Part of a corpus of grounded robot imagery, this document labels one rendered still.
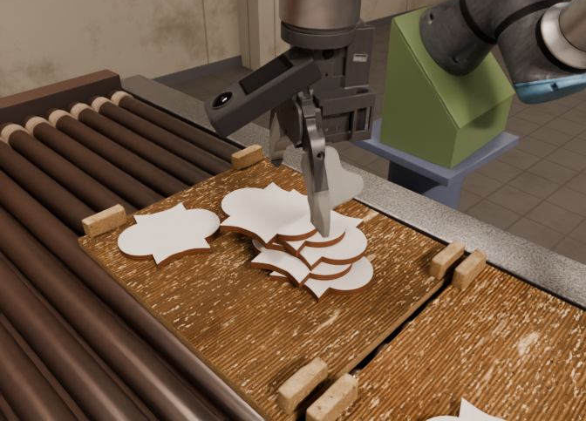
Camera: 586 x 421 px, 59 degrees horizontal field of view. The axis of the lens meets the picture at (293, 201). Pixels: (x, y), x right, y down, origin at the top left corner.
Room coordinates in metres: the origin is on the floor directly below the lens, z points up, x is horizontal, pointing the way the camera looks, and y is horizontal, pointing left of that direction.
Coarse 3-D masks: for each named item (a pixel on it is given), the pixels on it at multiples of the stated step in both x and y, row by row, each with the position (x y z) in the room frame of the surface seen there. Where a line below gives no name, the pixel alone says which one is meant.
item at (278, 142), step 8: (272, 128) 0.55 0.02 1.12; (280, 128) 0.53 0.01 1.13; (272, 136) 0.55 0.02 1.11; (280, 136) 0.52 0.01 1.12; (272, 144) 0.55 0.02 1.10; (280, 144) 0.54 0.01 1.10; (288, 144) 0.56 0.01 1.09; (272, 152) 0.55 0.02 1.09; (280, 152) 0.55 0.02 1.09; (272, 160) 0.55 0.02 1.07; (280, 160) 0.56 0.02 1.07
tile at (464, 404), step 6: (462, 402) 0.31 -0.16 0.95; (462, 408) 0.30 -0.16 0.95; (468, 408) 0.30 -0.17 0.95; (474, 408) 0.30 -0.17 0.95; (462, 414) 0.30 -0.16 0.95; (468, 414) 0.30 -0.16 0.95; (474, 414) 0.30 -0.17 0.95; (480, 414) 0.30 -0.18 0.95; (486, 414) 0.30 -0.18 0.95; (426, 420) 0.29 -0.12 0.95; (432, 420) 0.29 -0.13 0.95; (438, 420) 0.29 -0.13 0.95; (444, 420) 0.29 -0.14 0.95; (450, 420) 0.29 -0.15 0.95; (456, 420) 0.29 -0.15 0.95; (462, 420) 0.29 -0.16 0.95; (468, 420) 0.29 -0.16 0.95; (474, 420) 0.29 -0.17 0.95; (480, 420) 0.29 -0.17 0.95; (486, 420) 0.29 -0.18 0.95; (492, 420) 0.29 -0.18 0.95; (498, 420) 0.29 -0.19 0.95; (504, 420) 0.29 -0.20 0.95
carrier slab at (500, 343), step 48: (480, 288) 0.48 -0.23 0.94; (528, 288) 0.48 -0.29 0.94; (432, 336) 0.40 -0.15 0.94; (480, 336) 0.40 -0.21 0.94; (528, 336) 0.40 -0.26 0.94; (576, 336) 0.40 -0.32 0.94; (384, 384) 0.34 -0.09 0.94; (432, 384) 0.34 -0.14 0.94; (480, 384) 0.34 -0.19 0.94; (528, 384) 0.34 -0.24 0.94; (576, 384) 0.34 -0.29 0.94
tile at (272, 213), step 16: (240, 192) 0.61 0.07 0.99; (256, 192) 0.61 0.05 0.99; (272, 192) 0.61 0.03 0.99; (288, 192) 0.61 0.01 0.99; (224, 208) 0.57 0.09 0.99; (240, 208) 0.57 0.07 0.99; (256, 208) 0.57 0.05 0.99; (272, 208) 0.57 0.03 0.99; (288, 208) 0.57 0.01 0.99; (304, 208) 0.57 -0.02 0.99; (224, 224) 0.54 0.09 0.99; (240, 224) 0.54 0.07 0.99; (256, 224) 0.54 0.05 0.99; (272, 224) 0.54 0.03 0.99; (288, 224) 0.54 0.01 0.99; (304, 224) 0.54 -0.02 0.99; (272, 240) 0.51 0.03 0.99; (288, 240) 0.52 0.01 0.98
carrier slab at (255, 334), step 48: (192, 192) 0.70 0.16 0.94; (96, 240) 0.58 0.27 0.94; (240, 240) 0.58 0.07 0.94; (384, 240) 0.58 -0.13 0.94; (432, 240) 0.58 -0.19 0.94; (144, 288) 0.48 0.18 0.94; (192, 288) 0.48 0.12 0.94; (240, 288) 0.48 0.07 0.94; (288, 288) 0.48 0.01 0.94; (384, 288) 0.48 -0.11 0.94; (432, 288) 0.48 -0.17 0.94; (192, 336) 0.40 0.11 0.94; (240, 336) 0.40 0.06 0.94; (288, 336) 0.40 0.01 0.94; (336, 336) 0.40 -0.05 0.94; (384, 336) 0.41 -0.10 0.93; (240, 384) 0.34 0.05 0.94
